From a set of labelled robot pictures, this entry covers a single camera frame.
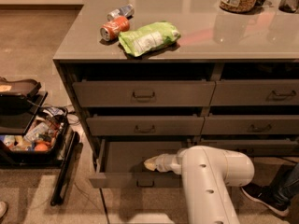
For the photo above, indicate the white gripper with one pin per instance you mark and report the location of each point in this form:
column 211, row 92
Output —
column 162, row 163

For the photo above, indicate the grey drawer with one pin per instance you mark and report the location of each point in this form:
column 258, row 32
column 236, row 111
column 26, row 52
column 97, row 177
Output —
column 257, row 148
column 143, row 93
column 145, row 125
column 251, row 124
column 121, row 165
column 256, row 92

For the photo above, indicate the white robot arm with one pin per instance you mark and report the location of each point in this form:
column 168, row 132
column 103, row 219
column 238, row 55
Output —
column 207, row 173

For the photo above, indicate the grey drawer cabinet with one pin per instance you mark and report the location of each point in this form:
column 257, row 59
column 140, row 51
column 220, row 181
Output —
column 158, row 70

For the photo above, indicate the orange fruit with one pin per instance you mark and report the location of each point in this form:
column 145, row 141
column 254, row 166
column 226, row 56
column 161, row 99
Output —
column 41, row 147

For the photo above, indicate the black bin with groceries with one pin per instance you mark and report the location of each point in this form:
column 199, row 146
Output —
column 48, row 128

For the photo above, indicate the black sneaker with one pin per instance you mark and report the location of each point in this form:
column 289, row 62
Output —
column 265, row 196

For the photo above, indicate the green chip bag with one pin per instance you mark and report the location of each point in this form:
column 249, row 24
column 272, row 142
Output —
column 151, row 37

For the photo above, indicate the blue jeans leg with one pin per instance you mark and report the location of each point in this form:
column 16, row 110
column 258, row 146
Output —
column 287, row 187

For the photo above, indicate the orange soda can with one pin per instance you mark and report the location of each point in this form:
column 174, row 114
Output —
column 111, row 29

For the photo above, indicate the brown leather bag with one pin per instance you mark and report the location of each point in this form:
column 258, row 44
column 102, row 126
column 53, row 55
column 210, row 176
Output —
column 24, row 89

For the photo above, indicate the white shoe tip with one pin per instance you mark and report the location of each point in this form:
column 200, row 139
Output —
column 3, row 208

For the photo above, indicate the dark glass object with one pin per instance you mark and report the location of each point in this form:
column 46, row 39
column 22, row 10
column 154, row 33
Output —
column 289, row 6

